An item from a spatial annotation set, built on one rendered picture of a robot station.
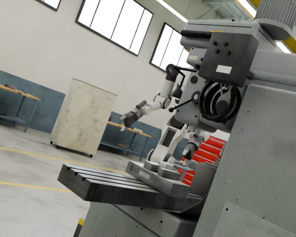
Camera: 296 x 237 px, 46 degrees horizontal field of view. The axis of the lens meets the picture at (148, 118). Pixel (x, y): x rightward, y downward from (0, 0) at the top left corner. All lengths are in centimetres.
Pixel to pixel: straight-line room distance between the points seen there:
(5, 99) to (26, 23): 198
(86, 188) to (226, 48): 82
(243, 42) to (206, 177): 99
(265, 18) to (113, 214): 131
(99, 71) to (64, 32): 164
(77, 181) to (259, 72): 97
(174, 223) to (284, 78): 84
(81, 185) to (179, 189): 55
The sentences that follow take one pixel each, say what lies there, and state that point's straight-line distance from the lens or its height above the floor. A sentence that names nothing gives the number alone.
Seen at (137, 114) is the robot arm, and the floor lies 127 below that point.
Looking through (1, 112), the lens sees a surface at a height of 29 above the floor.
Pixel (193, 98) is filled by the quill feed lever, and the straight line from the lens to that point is 183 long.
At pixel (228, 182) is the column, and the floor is 112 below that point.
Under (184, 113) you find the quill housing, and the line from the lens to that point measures 188.
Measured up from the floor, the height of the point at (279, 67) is 168.
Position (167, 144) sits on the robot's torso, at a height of 114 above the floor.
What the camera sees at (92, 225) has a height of 56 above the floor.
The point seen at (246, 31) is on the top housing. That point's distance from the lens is 182.
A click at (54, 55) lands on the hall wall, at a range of 981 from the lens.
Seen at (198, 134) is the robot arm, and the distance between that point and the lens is 244.
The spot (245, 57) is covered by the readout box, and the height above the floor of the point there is 163.
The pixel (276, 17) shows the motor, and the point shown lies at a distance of 185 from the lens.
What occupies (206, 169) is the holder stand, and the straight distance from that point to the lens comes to 220.
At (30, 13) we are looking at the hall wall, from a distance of 949.
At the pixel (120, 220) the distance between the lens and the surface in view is 199.
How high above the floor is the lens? 124
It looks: 1 degrees up
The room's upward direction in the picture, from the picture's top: 20 degrees clockwise
